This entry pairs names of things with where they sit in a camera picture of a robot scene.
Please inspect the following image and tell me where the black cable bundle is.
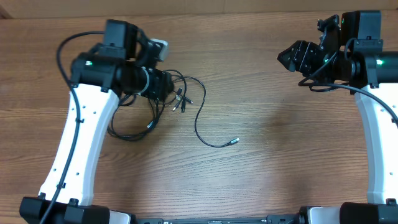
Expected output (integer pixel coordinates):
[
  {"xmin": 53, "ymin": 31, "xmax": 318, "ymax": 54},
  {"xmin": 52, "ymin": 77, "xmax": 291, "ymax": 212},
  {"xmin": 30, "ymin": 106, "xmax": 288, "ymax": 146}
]
[{"xmin": 106, "ymin": 68, "xmax": 194, "ymax": 142}]

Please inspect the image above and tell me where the long black usb cable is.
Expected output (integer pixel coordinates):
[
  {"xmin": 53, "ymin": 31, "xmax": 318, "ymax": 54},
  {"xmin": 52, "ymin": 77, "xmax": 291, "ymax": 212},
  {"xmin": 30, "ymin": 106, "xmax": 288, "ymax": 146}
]
[{"xmin": 186, "ymin": 76, "xmax": 240, "ymax": 148}]

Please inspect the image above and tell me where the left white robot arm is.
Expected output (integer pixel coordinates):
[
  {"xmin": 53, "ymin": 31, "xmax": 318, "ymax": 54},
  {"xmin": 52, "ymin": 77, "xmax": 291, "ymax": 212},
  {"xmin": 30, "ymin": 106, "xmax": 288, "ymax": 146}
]
[{"xmin": 19, "ymin": 19, "xmax": 174, "ymax": 223}]

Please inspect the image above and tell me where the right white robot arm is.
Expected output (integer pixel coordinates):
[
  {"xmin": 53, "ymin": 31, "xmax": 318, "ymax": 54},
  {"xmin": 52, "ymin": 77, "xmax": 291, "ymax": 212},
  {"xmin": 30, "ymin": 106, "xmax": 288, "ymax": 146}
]
[{"xmin": 266, "ymin": 11, "xmax": 397, "ymax": 224}]

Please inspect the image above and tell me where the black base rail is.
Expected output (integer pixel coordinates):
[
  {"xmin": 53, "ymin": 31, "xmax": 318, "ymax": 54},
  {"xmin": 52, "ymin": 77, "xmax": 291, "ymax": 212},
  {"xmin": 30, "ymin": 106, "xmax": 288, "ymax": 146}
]
[{"xmin": 133, "ymin": 215, "xmax": 300, "ymax": 224}]

